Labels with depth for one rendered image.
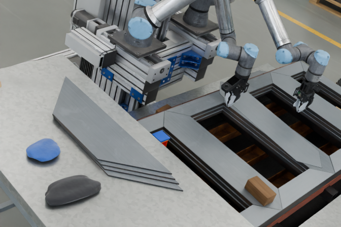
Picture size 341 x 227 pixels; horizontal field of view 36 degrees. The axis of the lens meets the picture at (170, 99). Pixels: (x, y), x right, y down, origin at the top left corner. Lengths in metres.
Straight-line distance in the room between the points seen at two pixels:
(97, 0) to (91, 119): 1.10
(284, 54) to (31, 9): 3.06
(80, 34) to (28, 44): 1.72
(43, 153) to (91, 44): 1.02
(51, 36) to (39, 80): 2.46
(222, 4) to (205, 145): 0.69
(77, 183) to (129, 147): 0.28
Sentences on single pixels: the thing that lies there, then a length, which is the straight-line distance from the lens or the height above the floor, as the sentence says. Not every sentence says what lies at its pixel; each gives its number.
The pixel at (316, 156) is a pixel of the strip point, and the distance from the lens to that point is 2.65.
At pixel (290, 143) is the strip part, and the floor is 0.87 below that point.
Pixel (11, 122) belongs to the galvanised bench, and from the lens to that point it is 2.02.
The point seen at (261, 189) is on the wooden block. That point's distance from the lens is 2.23.
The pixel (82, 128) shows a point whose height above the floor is 1.07.
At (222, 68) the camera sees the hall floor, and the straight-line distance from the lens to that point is 4.85.
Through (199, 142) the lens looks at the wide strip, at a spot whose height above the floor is 0.87.
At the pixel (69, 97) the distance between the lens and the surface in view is 2.13.
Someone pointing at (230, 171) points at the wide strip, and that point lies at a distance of 2.32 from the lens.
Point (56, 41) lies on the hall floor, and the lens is 4.63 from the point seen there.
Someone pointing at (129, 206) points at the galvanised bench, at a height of 1.05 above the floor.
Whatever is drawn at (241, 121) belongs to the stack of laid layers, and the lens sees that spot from 2.70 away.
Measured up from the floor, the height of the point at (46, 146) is 1.08.
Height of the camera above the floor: 2.33
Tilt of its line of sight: 34 degrees down
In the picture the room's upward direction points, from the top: 17 degrees clockwise
